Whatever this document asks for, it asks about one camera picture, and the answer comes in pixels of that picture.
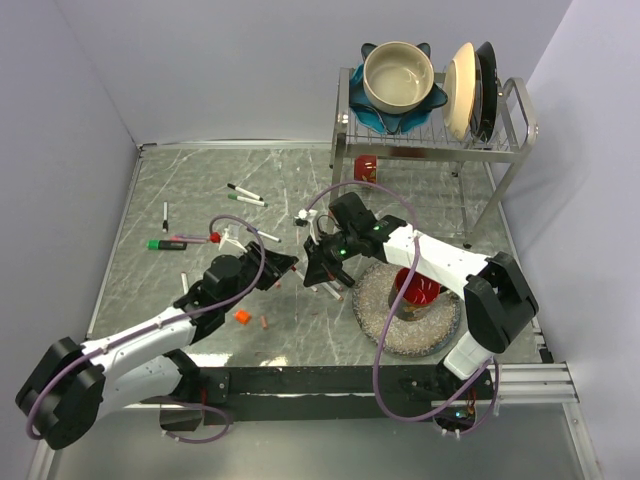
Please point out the black and red mug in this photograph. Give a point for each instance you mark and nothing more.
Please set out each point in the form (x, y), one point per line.
(421, 292)

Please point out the beige ceramic bowl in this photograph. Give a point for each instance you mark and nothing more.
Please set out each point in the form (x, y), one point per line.
(397, 77)

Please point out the black plate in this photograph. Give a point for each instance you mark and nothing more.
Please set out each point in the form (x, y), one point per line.
(484, 111)

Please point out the cream plate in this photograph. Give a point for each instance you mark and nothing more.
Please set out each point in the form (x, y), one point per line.
(459, 86)

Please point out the green and black highlighter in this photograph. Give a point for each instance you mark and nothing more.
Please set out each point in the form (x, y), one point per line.
(166, 245)

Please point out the blue capped white marker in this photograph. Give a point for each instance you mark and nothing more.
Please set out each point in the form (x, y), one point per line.
(268, 236)

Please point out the green capped white marker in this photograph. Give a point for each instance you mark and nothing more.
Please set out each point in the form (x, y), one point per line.
(248, 200)

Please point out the salmon capped white marker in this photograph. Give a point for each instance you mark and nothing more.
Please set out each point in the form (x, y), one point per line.
(333, 292)

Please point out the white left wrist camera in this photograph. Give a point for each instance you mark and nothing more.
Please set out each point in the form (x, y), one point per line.
(228, 241)

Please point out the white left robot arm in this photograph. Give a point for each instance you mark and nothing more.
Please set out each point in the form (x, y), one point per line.
(74, 385)

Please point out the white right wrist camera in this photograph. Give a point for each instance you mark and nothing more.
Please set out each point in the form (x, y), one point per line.
(308, 218)

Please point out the small red cup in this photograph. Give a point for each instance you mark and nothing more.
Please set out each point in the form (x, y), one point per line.
(365, 168)

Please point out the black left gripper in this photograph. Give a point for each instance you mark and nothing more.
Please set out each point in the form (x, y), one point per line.
(274, 264)

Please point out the black capped white marker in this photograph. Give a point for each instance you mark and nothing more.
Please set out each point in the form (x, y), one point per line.
(244, 192)

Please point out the pink capped white marker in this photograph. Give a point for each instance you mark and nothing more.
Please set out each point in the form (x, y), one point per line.
(298, 273)

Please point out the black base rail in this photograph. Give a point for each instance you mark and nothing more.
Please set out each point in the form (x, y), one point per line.
(317, 392)

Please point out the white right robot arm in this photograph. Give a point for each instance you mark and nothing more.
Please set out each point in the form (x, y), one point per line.
(497, 298)

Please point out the blue star-shaped bowl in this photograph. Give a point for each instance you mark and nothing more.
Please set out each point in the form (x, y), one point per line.
(382, 122)

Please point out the orange highlighter cap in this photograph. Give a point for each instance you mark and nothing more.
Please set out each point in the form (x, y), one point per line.
(243, 317)

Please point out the orange and black highlighter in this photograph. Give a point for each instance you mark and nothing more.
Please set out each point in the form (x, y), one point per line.
(346, 280)

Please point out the speckled grey plate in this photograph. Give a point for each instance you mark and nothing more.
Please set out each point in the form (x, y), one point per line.
(420, 338)

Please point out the steel dish rack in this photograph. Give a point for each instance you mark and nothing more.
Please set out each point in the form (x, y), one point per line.
(455, 186)

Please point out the purple pen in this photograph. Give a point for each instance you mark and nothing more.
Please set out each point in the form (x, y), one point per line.
(190, 239)

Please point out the small black capped marker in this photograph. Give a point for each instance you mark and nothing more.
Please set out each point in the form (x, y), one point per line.
(165, 220)

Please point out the red capped marker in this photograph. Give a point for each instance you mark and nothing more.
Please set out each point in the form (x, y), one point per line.
(185, 282)

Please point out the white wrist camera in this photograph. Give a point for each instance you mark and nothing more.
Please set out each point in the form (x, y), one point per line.
(308, 218)
(228, 241)

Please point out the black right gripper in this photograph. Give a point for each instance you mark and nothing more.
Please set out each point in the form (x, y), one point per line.
(320, 268)

